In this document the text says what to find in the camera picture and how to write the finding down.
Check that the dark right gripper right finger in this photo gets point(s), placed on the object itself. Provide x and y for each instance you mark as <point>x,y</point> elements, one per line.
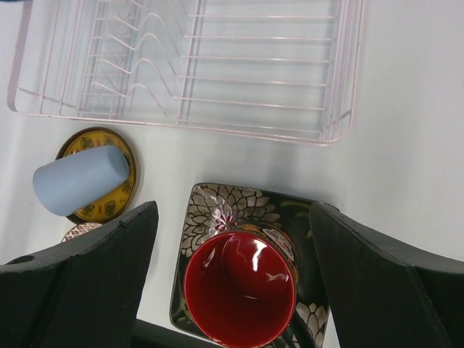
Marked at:
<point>383,292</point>

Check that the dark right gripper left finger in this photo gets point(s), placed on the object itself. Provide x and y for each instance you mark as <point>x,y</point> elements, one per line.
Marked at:
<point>84,292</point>

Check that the brown patterned bowl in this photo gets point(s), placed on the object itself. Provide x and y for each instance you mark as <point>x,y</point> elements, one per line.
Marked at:
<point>79,230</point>

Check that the red lacquer cup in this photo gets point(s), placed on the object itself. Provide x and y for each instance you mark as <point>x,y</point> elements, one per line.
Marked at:
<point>240,286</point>

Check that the yellow round saucer plate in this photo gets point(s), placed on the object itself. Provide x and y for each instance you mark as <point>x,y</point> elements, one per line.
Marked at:
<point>115,202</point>

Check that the light blue plastic cup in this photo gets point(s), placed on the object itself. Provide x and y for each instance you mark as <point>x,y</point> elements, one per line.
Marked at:
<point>70,183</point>

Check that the black floral square plate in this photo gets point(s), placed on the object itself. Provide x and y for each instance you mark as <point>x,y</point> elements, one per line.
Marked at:
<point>214,208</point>

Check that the white wire dish rack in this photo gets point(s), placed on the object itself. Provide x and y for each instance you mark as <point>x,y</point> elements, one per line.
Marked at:
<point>277,70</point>

